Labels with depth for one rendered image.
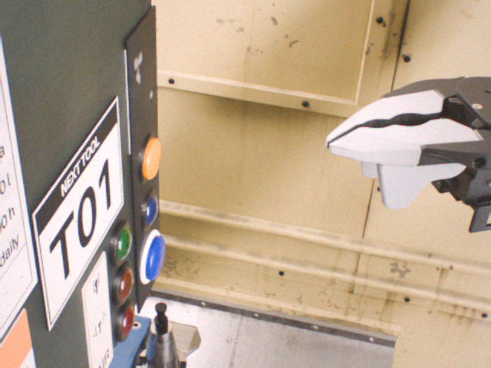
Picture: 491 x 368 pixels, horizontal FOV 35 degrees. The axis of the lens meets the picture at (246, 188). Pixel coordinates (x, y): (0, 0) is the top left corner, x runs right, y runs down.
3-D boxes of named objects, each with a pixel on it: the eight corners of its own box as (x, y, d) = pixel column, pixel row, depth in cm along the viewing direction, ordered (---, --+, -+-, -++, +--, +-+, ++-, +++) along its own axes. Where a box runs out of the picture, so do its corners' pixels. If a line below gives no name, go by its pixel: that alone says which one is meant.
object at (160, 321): (155, 320, 95) (155, 300, 93) (169, 322, 95) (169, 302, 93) (153, 331, 94) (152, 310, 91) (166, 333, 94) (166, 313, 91)
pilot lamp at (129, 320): (137, 321, 50) (136, 297, 49) (125, 346, 48) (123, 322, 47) (128, 319, 50) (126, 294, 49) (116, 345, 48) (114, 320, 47)
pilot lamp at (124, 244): (134, 246, 46) (133, 218, 45) (121, 271, 44) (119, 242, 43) (124, 244, 46) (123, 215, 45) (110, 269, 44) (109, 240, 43)
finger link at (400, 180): (337, 232, 50) (464, 211, 53) (350, 157, 47) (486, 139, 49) (319, 202, 53) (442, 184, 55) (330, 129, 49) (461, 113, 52)
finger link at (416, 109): (319, 202, 53) (442, 184, 55) (330, 129, 49) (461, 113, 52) (304, 175, 55) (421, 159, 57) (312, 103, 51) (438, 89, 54)
